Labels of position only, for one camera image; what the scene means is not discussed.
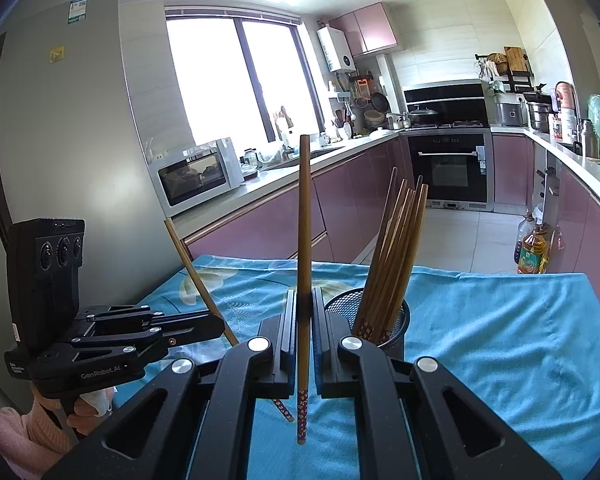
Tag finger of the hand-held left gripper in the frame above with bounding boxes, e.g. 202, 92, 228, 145
35, 315, 227, 367
74, 304, 217, 324

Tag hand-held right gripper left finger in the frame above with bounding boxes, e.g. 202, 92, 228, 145
42, 287, 299, 480

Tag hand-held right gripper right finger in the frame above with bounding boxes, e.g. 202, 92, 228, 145
312, 287, 563, 480

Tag red-tipped wooden chopstick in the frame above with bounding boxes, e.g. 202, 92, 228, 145
164, 218, 296, 423
295, 134, 312, 446

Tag black mesh pen holder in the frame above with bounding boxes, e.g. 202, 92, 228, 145
325, 287, 412, 361

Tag bunch of wooden chopsticks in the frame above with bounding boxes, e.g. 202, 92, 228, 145
352, 166, 429, 346

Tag person's left hand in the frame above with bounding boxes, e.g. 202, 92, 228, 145
69, 390, 114, 437

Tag pink base cabinets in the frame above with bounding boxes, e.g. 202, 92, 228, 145
492, 132, 600, 311
180, 135, 411, 266

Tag grey refrigerator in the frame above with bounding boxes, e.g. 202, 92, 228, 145
0, 0, 181, 401

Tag white microwave oven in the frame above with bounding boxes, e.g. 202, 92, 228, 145
147, 138, 245, 219

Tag blue floral towel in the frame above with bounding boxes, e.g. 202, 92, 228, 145
125, 254, 600, 480

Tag black built-in oven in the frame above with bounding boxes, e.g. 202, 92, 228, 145
407, 130, 493, 211

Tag yellow cooking oil bottle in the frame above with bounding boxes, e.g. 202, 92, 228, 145
517, 225, 549, 275

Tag kitchen window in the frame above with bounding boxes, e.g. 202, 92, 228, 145
165, 7, 326, 147

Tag black wok with lid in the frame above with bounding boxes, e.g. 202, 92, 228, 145
407, 105, 440, 127

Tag kitchen knives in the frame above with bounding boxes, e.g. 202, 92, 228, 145
534, 165, 561, 202

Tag black range hood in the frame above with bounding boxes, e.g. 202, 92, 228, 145
403, 81, 487, 128

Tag silver rice cooker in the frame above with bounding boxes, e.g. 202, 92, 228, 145
495, 103, 526, 127

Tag white water heater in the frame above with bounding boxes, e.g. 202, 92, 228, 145
316, 25, 356, 73

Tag steel stockpot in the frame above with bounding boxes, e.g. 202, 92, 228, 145
527, 101, 553, 132

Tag white jar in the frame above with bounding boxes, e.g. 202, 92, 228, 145
560, 110, 580, 144

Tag steel vacuum bottle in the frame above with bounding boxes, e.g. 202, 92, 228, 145
580, 119, 600, 162

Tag wooden cutting board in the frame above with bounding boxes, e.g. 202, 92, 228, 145
504, 46, 529, 72

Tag pink thermos jug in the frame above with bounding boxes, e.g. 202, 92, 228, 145
555, 81, 576, 112

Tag pale teal appliance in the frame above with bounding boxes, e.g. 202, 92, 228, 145
587, 94, 600, 152

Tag pink wall cabinet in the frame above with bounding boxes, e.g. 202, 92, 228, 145
329, 2, 399, 58

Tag black wall rack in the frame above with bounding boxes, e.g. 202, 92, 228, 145
475, 49, 535, 92

